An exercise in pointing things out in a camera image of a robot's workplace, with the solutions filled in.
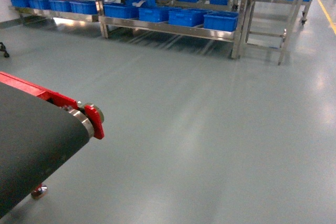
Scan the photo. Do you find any dark conveyor belt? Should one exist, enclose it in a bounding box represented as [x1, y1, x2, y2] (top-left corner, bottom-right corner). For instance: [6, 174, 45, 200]
[1, 72, 104, 216]

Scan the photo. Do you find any blue plastic bin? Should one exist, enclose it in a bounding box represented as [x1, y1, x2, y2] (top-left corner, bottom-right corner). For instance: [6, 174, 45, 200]
[139, 6, 182, 23]
[104, 3, 139, 19]
[203, 12, 239, 32]
[168, 8, 212, 27]

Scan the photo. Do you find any small steel table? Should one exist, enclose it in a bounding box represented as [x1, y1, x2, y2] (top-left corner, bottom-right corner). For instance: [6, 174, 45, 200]
[240, 0, 303, 65]

